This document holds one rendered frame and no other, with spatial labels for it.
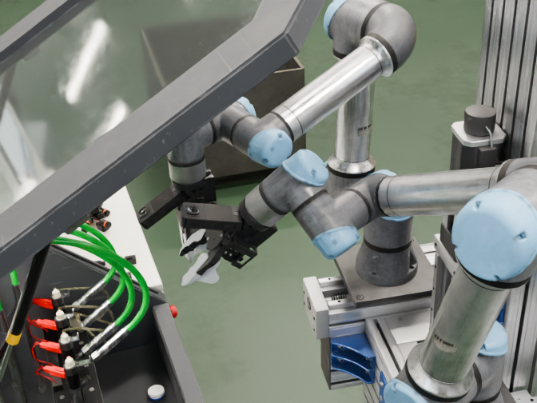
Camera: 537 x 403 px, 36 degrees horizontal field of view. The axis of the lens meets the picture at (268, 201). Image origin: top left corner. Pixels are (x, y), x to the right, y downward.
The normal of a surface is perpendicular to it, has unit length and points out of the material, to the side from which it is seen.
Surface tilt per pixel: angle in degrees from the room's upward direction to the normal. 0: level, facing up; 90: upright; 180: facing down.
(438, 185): 50
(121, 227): 0
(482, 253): 83
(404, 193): 68
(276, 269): 0
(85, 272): 90
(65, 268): 90
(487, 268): 80
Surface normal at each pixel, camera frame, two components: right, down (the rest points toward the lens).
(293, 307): -0.04, -0.84
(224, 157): 0.26, 0.51
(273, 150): 0.59, 0.41
